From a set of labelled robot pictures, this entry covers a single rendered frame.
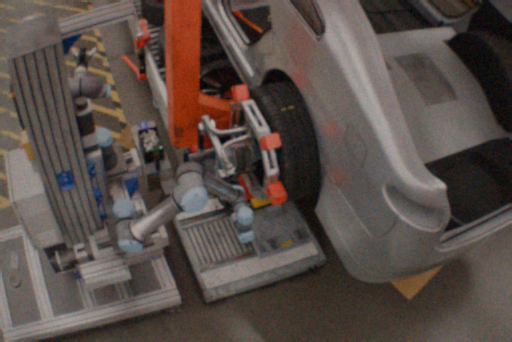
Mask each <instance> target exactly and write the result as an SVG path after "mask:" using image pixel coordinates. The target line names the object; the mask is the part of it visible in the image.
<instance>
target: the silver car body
mask: <svg viewBox="0 0 512 342"><path fill-rule="evenodd" d="M201 9H202V11H204V13H205V14H206V16H207V17H206V18H208V20H209V22H210V23H211V25H212V27H213V30H214V32H215V33H216V35H217V37H218V38H219V40H220V42H221V45H222V47H223V49H224V50H225V52H226V54H227V56H228V57H229V59H230V61H231V63H232V64H233V66H234V69H235V71H236V72H237V74H238V76H239V77H240V79H241V80H242V82H243V84H247V87H248V89H251V88H255V87H259V84H260V81H261V78H262V76H263V75H264V73H265V72H266V70H267V69H269V68H270V67H278V68H280V69H282V70H283V71H285V72H286V73H287V74H288V75H289V76H290V78H291V79H292V80H293V82H295V84H296V85H297V87H298V89H299V91H300V93H301V95H302V97H303V99H304V100H305V101H306V104H307V106H308V109H309V111H310V114H311V117H312V120H313V123H314V127H315V131H316V135H317V140H318V146H319V152H320V161H321V192H320V198H319V203H318V206H317V208H316V210H315V212H316V214H317V216H318V218H319V219H320V223H321V224H322V226H323V227H324V229H325V231H326V233H327V235H328V236H329V238H330V240H331V241H330V242H331V243H332V244H333V246H334V248H335V250H336V252H337V253H338V256H339V258H340V260H341V261H342V263H343V264H344V267H345V269H346V270H347V271H348V272H349V274H350V275H351V276H352V277H353V276H354V277H355V278H356V279H358V280H359V281H360V280H361V281H364V282H367V283H369V282H372V283H381V282H393V281H396V280H402V279H407V278H410V277H412V276H415V275H419V274H422V273H425V272H428V271H431V270H432V269H434V268H436V267H439V266H441V265H443V264H446V263H448V262H450V261H452V260H455V259H457V258H458V257H461V256H463V255H465V254H467V253H469V252H471V251H472V250H474V249H477V248H478V247H480V246H482V245H484V244H486V243H487V242H489V241H491V240H493V239H495V238H497V237H498V236H500V235H501V234H503V233H505V232H506V231H508V230H510V229H512V0H485V3H482V4H480V5H477V6H474V7H472V8H470V9H468V10H467V11H466V12H464V13H461V14H460V15H456V16H455V15H453V16H450V15H447V14H445V13H444V12H443V11H441V10H440V9H439V7H438V6H437V5H435V4H434V2H433V1H432V0H202V7H201Z"/></svg>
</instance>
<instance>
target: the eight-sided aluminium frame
mask: <svg viewBox="0 0 512 342"><path fill-rule="evenodd" d="M242 110H243V111H244V113H245V115H246V116H247V118H248V120H249V122H250V124H251V125H252V127H253V130H254V131H255V134H256V136H257V139H258V144H259V148H260V152H261V157H262V161H263V166H264V172H265V175H264V183H263V187H261V186H260V184H259V182H258V180H257V178H256V176H255V174H254V172H253V171H252V172H248V173H249V175H250V178H251V180H252V182H253V184H254V186H253V185H252V183H251V181H250V179H249V177H248V175H247V173H245V174H242V176H243V179H244V181H245V183H246V185H247V187H248V189H249V192H250V193H251V195H252V196H254V197H257V198H259V199H261V200H262V201H266V200H270V199H269V198H268V196H267V194H266V189H267V185H269V184H272V183H276V182H277V181H278V176H279V169H278V166H277V162H276V157H275V153H274V149H272V150H268V153H269V157H270V161H271V166H269V162H268V157H267V153H266V151H264V152H263V150H262V146H261V143H260V138H262V137H264V136H267V135H270V134H271V133H270V130H269V128H268V125H266V123H265V121H264V119H263V117H262V116H261V114H260V112H259V110H258V109H257V107H256V105H255V102H254V101H253V100H252V99H250V100H246V101H241V102H232V103H230V120H229V130H232V129H238V128H241V123H242ZM250 110H252V112H253V114H254V116H256V118H257V120H258V121H259V125H260V127H259V126H258V124H257V122H256V120H255V118H254V117H253V115H252V113H251V111H250ZM236 111H237V113H236V125H235V112H236ZM230 136H231V140H234V139H236V137H235V136H238V138H239V137H242V133H237V134H232V135H230ZM270 181H271V182H270Z"/></svg>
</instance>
